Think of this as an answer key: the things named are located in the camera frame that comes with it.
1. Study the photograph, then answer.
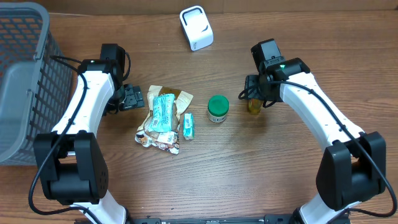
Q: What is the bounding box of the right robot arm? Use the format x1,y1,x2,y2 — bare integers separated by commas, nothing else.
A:
238,39,391,223

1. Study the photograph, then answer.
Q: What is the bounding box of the yellow dish soap bottle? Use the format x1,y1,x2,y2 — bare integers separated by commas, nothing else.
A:
248,98,264,114

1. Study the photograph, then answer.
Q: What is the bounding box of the small teal carton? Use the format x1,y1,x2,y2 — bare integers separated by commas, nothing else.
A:
183,113,195,140

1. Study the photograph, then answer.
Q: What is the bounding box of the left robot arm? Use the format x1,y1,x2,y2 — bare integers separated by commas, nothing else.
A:
28,44,144,223

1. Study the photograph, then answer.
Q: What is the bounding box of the grey plastic shopping basket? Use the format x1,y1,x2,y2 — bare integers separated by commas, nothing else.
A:
1,2,73,166

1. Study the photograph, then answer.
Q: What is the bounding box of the teal tissue packet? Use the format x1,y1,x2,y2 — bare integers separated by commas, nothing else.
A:
149,93,175,133

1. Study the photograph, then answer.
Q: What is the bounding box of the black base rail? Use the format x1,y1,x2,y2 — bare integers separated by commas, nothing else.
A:
74,213,296,224

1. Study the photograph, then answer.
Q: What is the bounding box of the brown white snack bag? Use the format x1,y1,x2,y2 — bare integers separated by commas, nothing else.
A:
134,85,193,154

